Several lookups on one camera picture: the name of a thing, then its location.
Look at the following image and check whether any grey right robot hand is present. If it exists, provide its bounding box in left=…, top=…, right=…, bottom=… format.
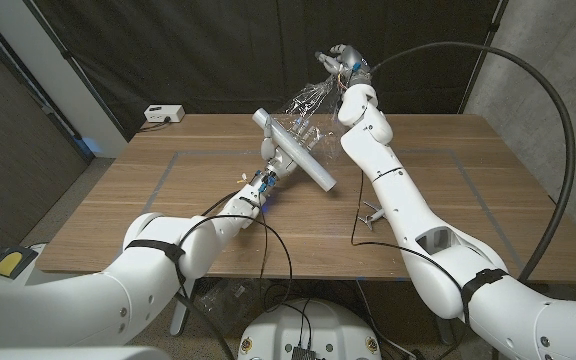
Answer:
left=315, top=43, right=372, bottom=89

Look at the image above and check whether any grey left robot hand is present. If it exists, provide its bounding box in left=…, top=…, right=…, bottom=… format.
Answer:
left=259, top=117, right=324, bottom=180

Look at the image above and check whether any silver foil roll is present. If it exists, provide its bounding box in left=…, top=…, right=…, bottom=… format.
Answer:
left=251, top=74, right=349, bottom=193

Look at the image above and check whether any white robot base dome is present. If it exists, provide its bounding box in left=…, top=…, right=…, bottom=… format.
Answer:
left=237, top=298, right=383, bottom=360

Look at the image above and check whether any white toy aeroplane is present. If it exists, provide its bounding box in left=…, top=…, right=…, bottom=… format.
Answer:
left=357, top=199, right=387, bottom=231

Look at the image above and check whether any white power outlet box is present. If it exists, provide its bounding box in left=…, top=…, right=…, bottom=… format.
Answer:
left=143, top=103, right=186, bottom=123

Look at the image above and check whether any black backdrop curtain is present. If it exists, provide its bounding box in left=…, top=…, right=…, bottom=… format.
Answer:
left=22, top=0, right=512, bottom=141

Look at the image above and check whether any black backdrop stand pole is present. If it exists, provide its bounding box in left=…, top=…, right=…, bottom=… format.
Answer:
left=460, top=0, right=512, bottom=114
left=22, top=0, right=132, bottom=141

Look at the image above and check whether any clear plastic bag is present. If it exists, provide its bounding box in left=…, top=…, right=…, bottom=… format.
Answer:
left=198, top=279, right=262, bottom=334

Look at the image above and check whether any grey table leg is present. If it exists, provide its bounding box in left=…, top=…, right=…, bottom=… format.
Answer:
left=435, top=315, right=455, bottom=346
left=169, top=299, right=192, bottom=336

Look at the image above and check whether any black box on base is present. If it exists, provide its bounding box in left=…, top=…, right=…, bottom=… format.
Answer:
left=290, top=344, right=319, bottom=360

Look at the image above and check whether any white robot chest cover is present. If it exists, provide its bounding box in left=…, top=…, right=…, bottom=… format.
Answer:
left=0, top=346, right=172, bottom=360

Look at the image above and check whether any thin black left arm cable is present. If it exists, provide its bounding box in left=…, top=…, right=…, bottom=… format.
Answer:
left=177, top=197, right=294, bottom=314

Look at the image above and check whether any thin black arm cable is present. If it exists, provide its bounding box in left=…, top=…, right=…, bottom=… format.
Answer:
left=350, top=170, right=469, bottom=321
left=177, top=197, right=294, bottom=314

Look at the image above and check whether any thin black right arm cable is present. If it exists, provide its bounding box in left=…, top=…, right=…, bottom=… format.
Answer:
left=350, top=170, right=469, bottom=321

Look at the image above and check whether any black power cord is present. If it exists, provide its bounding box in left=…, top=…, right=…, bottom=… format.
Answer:
left=137, top=115, right=173, bottom=133

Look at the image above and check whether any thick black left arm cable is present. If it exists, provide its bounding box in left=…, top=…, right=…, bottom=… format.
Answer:
left=172, top=292, right=237, bottom=360

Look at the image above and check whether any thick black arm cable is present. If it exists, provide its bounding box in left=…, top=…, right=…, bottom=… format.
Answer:
left=172, top=292, right=237, bottom=360
left=369, top=41, right=576, bottom=284

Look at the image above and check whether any white floor cable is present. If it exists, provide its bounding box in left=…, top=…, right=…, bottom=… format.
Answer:
left=355, top=279, right=412, bottom=359

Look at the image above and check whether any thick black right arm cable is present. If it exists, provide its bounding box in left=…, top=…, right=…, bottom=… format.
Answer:
left=369, top=41, right=576, bottom=284

